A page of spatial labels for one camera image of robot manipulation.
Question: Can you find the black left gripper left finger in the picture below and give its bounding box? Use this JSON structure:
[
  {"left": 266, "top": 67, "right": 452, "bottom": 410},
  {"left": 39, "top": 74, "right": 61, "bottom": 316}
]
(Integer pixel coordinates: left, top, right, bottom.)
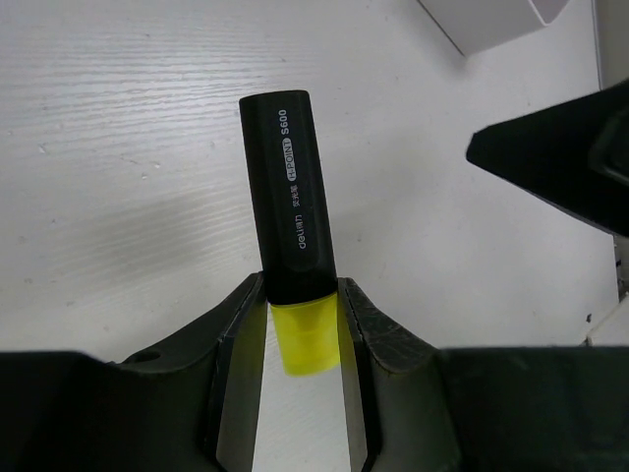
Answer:
[{"left": 1, "top": 273, "right": 266, "bottom": 471}]

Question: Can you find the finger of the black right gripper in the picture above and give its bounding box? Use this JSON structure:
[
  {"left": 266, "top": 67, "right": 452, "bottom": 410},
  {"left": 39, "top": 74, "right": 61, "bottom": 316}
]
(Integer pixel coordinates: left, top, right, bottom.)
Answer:
[{"left": 466, "top": 82, "right": 628, "bottom": 237}]

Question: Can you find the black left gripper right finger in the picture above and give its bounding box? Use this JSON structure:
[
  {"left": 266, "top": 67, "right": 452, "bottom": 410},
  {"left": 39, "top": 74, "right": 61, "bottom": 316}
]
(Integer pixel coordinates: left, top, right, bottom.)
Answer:
[{"left": 338, "top": 278, "right": 628, "bottom": 471}]

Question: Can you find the yellow cap black highlighter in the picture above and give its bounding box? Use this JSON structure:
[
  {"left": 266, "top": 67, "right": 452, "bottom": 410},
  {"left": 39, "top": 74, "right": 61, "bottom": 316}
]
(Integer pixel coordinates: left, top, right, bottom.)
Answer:
[{"left": 239, "top": 89, "right": 340, "bottom": 377}]

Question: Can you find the white divided container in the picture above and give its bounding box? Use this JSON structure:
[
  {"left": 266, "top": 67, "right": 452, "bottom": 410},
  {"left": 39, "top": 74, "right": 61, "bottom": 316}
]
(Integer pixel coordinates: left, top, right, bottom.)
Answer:
[{"left": 420, "top": 1, "right": 571, "bottom": 57}]

